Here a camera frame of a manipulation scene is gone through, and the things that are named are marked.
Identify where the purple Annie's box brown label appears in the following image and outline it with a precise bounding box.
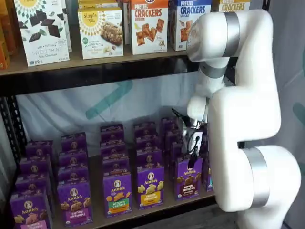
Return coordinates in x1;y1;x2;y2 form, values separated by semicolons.
176;157;203;202

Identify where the orange cheddar pretzel crackers box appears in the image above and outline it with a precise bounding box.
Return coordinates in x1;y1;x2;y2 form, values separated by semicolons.
123;0;169;56

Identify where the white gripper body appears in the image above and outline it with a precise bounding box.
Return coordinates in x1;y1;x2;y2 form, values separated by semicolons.
182;120;207;158

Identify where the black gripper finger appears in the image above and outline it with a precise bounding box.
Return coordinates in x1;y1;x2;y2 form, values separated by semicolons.
187;156;203;169

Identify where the white backdrop with teal mark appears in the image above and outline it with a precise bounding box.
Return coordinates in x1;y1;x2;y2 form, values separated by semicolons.
16;76;199;158

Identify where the orange snack box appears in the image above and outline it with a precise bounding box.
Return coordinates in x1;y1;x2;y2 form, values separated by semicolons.
0;14;11;70
0;0;19;56

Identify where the purple Annie's box pink label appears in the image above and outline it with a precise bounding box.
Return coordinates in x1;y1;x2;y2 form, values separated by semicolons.
9;189;53;229

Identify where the purple Annie's box yellow label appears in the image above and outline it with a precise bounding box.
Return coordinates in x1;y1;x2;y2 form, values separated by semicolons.
136;166;165;211

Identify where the black metal shelf rack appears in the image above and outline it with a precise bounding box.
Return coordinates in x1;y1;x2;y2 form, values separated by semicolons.
0;0;270;229

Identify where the purple Annie's box teal label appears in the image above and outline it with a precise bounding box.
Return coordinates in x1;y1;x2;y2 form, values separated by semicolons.
202;164;214;192

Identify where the blue pretzel crackers box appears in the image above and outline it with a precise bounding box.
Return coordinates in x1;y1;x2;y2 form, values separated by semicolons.
168;0;213;52

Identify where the purple Annie's box green label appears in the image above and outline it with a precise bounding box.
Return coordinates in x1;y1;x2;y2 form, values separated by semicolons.
102;172;132;218

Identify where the black cable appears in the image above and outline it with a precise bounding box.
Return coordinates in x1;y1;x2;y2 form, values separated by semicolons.
185;132;203;165

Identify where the gold pretzel crackers box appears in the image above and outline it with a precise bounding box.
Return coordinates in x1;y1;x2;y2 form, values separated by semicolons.
212;0;251;13

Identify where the Simple Mills almond bars box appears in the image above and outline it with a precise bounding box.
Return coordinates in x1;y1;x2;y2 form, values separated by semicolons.
78;7;124;60
78;0;122;11

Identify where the Simple Mills Sweet Thins box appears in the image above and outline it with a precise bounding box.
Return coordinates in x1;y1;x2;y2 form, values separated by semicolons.
13;0;71;68
61;0;72;52

